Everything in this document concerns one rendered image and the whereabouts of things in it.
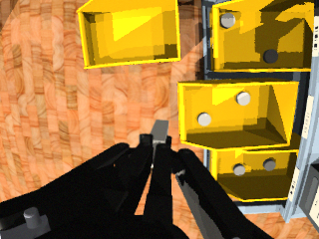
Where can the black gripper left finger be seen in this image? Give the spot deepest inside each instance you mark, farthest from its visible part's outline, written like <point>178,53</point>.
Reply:
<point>118,174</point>

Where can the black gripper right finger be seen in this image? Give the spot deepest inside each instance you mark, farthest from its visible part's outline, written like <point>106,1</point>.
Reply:
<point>214,212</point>

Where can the yellow bin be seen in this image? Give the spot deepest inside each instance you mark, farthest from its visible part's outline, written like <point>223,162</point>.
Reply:
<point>143,31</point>
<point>266,121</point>
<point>256,184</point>
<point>283,25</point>

